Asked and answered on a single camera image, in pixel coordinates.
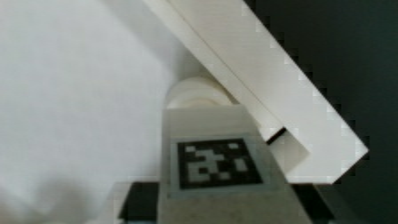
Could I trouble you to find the white table leg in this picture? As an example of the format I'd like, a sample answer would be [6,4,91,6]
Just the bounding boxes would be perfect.
[155,104,315,224]

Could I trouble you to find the white square tabletop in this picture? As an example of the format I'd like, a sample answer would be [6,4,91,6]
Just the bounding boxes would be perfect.
[0,0,368,224]

